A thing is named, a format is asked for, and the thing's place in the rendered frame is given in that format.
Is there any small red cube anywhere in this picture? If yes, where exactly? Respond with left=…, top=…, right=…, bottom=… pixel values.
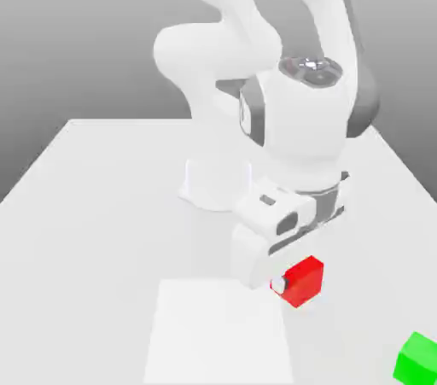
left=270, top=254, right=324, bottom=309

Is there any small green cube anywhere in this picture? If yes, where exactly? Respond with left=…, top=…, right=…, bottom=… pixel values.
left=392, top=330, right=437, bottom=385

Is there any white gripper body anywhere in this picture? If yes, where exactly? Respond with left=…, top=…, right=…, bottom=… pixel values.
left=230, top=206, right=346, bottom=290

